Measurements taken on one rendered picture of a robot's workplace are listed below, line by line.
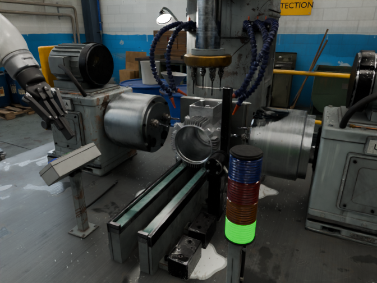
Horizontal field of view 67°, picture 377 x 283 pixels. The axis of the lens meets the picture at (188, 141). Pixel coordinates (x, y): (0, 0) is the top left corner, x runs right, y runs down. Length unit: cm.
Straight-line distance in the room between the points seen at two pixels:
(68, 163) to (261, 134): 60
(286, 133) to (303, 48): 516
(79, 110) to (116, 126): 19
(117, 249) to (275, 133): 59
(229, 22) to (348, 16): 485
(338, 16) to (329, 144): 519
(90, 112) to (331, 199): 96
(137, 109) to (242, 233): 74
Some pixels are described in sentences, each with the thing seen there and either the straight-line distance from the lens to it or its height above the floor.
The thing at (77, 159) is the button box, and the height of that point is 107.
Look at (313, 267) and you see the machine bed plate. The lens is 94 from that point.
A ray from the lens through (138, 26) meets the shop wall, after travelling 754.
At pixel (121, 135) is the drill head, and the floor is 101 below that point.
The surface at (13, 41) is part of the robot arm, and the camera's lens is 104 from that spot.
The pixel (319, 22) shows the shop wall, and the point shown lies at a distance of 606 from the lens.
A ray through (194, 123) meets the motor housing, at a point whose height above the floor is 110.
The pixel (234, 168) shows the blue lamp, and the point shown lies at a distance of 51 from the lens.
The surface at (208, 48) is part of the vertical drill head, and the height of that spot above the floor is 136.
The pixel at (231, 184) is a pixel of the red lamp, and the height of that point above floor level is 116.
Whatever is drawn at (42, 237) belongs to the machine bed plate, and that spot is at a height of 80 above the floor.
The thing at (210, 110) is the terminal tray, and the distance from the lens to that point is 110.
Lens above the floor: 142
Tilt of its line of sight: 21 degrees down
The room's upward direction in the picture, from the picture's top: straight up
